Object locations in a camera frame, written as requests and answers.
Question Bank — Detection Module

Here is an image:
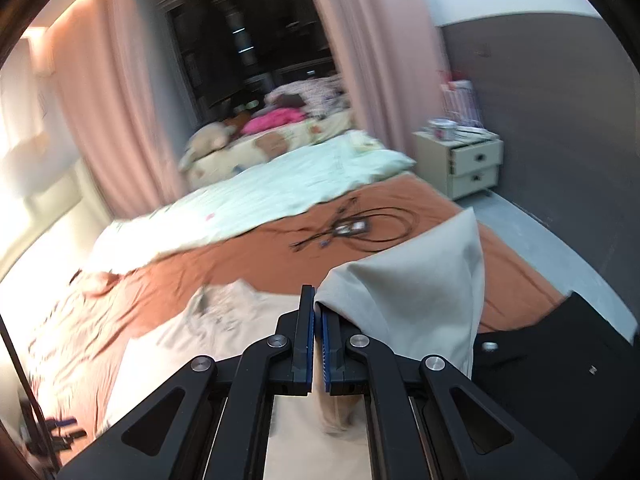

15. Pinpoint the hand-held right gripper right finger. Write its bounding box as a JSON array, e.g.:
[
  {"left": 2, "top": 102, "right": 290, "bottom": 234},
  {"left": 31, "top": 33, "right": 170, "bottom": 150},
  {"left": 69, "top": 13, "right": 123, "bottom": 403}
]
[{"left": 320, "top": 305, "right": 576, "bottom": 480}]

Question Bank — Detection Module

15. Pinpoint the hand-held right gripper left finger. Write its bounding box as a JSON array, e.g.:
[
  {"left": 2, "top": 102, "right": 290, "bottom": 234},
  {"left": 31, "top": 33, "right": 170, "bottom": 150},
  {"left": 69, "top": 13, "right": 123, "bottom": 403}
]
[{"left": 57, "top": 285, "right": 316, "bottom": 480}]

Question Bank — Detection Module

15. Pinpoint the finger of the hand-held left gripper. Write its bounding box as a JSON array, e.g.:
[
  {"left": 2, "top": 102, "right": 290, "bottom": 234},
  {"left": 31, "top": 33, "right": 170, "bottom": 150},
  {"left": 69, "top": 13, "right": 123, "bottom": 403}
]
[{"left": 30, "top": 412, "right": 88, "bottom": 453}]

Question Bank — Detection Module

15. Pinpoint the beige drawstring jacket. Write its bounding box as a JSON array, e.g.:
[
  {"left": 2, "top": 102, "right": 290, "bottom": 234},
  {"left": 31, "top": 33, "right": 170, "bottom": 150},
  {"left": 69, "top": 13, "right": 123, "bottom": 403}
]
[{"left": 102, "top": 207, "right": 486, "bottom": 480}]

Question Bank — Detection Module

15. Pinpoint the small black device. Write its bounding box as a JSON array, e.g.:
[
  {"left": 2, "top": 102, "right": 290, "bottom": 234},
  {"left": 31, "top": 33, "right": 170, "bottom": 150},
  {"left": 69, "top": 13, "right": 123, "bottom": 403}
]
[{"left": 332, "top": 220, "right": 371, "bottom": 237}]

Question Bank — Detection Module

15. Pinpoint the pale green quilt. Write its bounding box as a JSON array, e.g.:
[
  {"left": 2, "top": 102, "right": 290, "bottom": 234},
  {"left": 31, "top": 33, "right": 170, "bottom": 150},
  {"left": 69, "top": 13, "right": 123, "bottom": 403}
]
[{"left": 92, "top": 132, "right": 416, "bottom": 271}]

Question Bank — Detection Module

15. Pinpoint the cream padded headboard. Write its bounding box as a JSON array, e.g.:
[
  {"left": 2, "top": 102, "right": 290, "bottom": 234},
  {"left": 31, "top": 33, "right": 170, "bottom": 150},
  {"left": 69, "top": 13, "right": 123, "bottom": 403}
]
[{"left": 0, "top": 157, "right": 121, "bottom": 281}]

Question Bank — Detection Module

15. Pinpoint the black buttoned garment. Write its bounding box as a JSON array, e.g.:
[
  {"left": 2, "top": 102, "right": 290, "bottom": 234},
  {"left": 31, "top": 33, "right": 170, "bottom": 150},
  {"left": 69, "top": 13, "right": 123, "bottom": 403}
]
[{"left": 470, "top": 290, "right": 638, "bottom": 480}]

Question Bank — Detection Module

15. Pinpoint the pink cloth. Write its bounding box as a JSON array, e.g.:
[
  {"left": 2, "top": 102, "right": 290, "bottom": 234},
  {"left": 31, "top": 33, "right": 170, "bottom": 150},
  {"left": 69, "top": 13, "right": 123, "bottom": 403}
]
[{"left": 240, "top": 107, "right": 306, "bottom": 136}]

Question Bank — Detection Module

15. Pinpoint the beige nightstand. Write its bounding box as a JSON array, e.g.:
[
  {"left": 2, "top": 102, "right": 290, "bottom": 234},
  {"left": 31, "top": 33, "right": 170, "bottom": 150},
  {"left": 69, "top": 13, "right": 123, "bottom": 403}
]
[{"left": 412, "top": 127, "right": 505, "bottom": 201}]

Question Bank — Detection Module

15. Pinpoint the beige plush toy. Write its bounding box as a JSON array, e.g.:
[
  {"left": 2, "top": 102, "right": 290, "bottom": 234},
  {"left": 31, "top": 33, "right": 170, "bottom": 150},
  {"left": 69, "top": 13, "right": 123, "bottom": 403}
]
[{"left": 180, "top": 120, "right": 238, "bottom": 171}]

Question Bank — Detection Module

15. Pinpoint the floral print pillow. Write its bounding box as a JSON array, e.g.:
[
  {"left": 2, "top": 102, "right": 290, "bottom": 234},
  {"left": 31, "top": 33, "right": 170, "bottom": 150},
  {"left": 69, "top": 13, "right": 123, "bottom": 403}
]
[{"left": 265, "top": 74, "right": 351, "bottom": 118}]

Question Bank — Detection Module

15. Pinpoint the white papers stack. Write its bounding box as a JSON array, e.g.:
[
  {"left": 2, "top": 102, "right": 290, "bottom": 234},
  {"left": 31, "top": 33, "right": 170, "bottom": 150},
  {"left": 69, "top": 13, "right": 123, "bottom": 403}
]
[{"left": 452, "top": 127, "right": 501, "bottom": 144}]

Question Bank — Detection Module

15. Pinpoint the striped gift bag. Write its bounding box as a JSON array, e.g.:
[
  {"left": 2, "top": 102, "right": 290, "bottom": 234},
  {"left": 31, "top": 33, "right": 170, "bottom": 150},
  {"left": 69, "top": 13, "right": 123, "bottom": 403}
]
[{"left": 440, "top": 77, "right": 483, "bottom": 128}]

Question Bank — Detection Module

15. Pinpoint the pink curtain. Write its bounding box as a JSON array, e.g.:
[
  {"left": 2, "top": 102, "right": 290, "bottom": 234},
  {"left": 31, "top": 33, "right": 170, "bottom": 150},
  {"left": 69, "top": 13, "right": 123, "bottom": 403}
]
[
  {"left": 47, "top": 0, "right": 201, "bottom": 221},
  {"left": 300, "top": 0, "right": 451, "bottom": 158}
]

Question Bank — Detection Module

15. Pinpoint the dark window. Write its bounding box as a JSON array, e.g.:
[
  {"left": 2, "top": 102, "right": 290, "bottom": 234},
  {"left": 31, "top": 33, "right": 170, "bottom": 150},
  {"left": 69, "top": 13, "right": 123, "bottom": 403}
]
[{"left": 157, "top": 0, "right": 336, "bottom": 111}]

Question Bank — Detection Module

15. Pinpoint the thin black cable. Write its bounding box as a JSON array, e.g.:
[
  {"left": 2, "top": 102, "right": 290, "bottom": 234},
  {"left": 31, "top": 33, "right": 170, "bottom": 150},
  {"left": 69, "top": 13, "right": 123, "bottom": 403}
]
[{"left": 0, "top": 316, "right": 57, "bottom": 473}]

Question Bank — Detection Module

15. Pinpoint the black cable bundle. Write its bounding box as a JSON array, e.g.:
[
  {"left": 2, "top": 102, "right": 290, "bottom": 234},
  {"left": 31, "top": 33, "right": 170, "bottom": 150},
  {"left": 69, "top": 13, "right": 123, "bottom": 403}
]
[{"left": 290, "top": 195, "right": 421, "bottom": 253}]

